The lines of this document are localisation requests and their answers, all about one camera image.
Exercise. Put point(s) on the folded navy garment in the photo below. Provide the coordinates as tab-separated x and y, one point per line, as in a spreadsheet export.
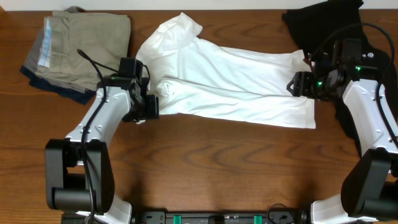
42	84

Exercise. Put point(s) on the white printed t-shirt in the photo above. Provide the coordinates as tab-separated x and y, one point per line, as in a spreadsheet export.
194	76

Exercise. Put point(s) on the folded khaki trousers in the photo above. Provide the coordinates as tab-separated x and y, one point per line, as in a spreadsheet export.
74	48

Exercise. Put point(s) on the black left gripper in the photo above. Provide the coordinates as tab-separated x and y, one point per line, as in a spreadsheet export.
153	109

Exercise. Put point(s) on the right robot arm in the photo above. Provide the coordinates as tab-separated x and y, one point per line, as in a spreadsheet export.
366	195

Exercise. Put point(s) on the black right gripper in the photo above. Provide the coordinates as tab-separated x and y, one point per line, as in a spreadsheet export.
301	81

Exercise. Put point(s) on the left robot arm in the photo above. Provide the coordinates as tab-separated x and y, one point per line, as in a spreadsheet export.
78	173

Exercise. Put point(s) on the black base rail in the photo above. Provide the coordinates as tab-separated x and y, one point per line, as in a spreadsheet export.
276	214

